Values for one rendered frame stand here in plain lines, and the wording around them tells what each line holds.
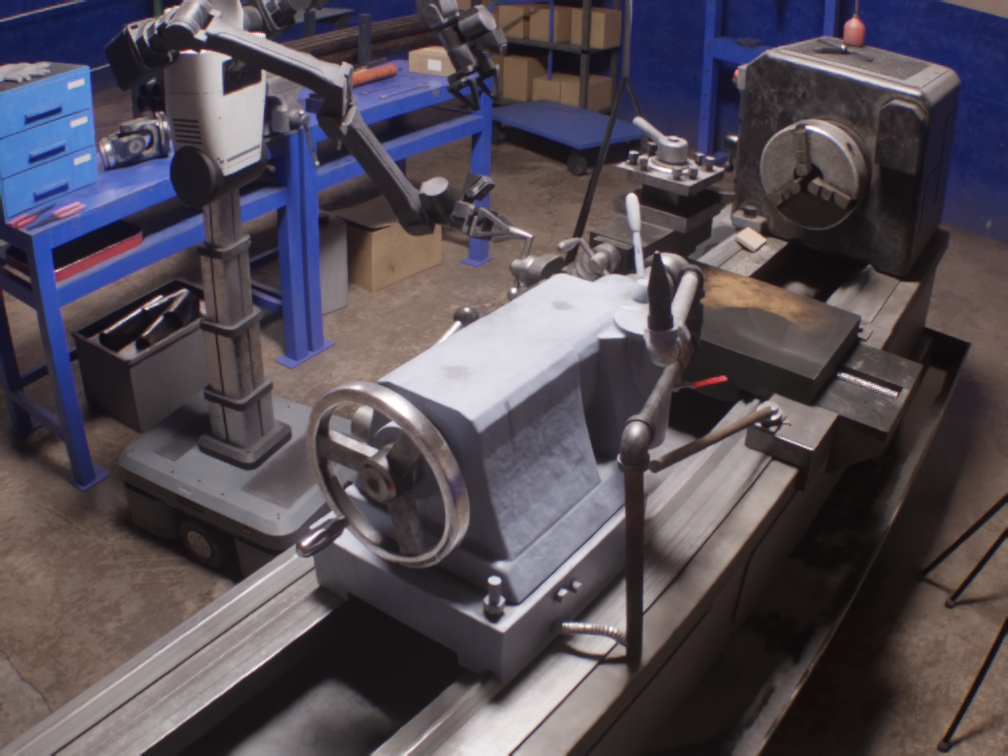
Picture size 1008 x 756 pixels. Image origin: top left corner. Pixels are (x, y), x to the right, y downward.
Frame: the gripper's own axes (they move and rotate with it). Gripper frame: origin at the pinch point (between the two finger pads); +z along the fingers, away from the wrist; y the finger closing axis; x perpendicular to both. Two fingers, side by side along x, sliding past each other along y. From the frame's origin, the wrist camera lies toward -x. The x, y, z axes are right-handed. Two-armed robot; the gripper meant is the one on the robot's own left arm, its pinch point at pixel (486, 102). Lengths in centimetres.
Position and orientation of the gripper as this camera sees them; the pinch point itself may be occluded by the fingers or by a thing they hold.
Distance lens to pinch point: 213.9
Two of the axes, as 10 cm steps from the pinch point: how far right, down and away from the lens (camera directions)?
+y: 4.3, -4.4, 7.8
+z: 4.3, 8.7, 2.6
